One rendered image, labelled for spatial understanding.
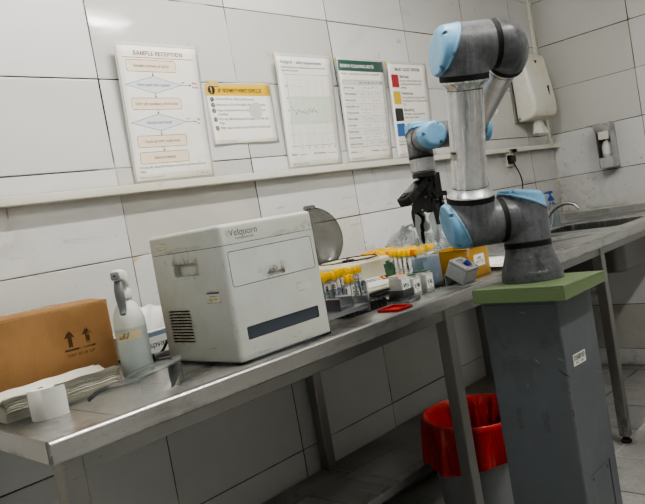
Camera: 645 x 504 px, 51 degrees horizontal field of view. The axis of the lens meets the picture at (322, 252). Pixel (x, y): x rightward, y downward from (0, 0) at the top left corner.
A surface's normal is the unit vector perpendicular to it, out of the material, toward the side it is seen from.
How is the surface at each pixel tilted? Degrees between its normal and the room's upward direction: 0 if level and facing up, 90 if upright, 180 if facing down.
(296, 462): 90
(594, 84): 90
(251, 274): 90
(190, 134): 94
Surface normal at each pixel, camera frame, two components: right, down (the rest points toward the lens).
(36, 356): 0.64, -0.06
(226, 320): -0.68, 0.15
